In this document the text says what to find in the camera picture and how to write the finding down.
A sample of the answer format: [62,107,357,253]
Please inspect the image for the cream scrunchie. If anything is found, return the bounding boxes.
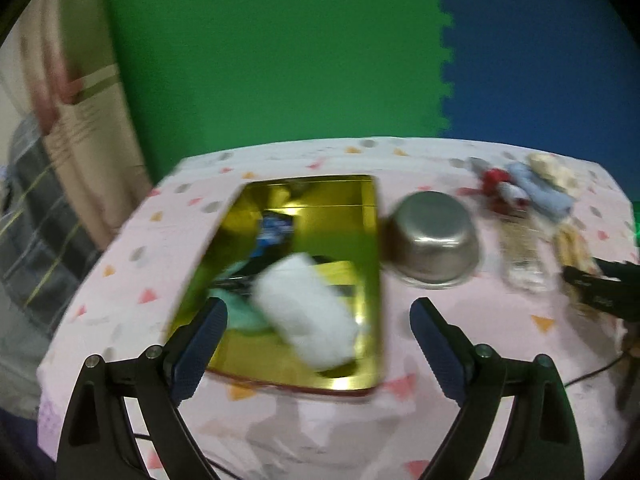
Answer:
[527,154,581,196]

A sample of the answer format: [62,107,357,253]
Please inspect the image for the blue foam mat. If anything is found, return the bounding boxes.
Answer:
[435,0,640,201]

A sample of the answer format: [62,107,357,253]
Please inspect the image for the white fluffy towel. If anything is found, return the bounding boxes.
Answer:
[252,254,362,373]

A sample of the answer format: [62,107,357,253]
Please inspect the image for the red and white cloth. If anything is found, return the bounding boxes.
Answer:
[460,159,531,216]

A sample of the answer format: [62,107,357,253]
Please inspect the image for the green foam mat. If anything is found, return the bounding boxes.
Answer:
[102,0,456,186]

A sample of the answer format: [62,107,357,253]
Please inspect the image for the green fluffy scrunchie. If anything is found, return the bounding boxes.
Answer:
[207,285,273,333]

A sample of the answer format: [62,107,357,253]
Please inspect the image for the steel bowl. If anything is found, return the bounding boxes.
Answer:
[382,191,482,288]

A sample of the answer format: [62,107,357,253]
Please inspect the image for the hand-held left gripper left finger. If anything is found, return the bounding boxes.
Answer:
[56,296,229,480]

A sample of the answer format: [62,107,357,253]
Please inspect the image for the plaid cloth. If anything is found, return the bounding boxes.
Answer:
[0,115,101,331]

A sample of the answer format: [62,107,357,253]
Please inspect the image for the clear plastic bag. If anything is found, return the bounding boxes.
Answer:
[497,210,551,291]

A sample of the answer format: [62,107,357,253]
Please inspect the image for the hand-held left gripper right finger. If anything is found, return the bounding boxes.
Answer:
[409,296,586,480]

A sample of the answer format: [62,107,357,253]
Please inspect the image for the black cable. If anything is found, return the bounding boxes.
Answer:
[562,352,628,388]

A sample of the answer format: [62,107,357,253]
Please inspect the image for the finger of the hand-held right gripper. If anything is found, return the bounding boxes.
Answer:
[562,265,640,322]
[592,257,640,283]

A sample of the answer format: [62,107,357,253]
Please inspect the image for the light blue towel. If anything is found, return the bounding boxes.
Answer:
[505,162,576,221]

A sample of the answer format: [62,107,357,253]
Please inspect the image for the gold tin box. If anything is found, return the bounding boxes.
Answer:
[167,175,388,397]

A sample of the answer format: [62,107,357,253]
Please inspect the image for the black packet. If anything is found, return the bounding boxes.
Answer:
[220,210,296,286]

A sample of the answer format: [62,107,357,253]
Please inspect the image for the white gloves with red trim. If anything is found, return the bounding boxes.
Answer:
[552,222,593,271]

